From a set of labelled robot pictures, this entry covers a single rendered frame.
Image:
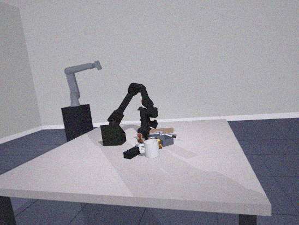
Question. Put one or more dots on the red rubber stamp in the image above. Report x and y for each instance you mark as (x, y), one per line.
(140, 140)

